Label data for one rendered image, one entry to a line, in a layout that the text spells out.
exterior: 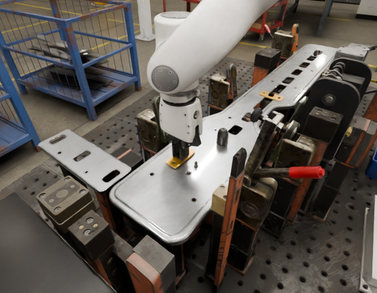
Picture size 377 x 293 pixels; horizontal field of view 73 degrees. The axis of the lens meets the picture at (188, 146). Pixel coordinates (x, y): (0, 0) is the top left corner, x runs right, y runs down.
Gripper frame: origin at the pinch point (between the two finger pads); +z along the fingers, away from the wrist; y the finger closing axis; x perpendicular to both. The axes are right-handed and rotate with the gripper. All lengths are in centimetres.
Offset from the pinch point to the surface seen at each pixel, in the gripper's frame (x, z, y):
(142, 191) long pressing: 14.3, 3.0, 0.0
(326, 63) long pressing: -91, 3, -13
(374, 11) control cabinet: -699, 85, 22
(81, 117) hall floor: -70, 103, 191
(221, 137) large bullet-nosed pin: -11.1, 0.2, -5.5
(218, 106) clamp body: -38.1, 9.3, 11.7
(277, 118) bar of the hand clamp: 0.2, -18.5, -21.8
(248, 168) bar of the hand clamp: 1.8, -6.3, -19.2
